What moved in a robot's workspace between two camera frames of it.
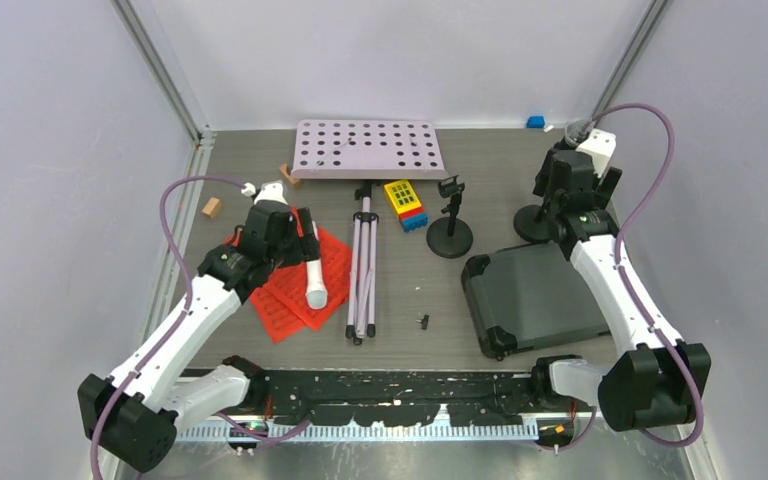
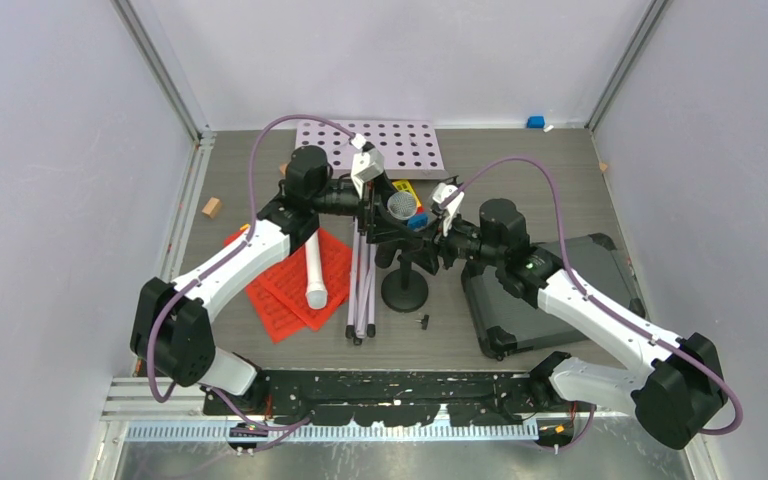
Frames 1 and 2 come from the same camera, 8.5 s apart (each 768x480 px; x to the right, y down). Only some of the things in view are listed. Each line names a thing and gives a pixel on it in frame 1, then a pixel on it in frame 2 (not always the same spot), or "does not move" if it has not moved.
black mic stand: [530, 222] -> [405, 290]
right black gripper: [608, 188] -> [425, 254]
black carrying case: [528, 297] does not move
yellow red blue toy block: [411, 213] does not move
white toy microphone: [316, 295] does not move
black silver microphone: [574, 134] -> [401, 206]
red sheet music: [277, 319] does not move
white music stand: [366, 151] does not move
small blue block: [536, 122] does not move
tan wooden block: [212, 207] does not move
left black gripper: [304, 248] -> [381, 225]
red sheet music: [288, 285] does not move
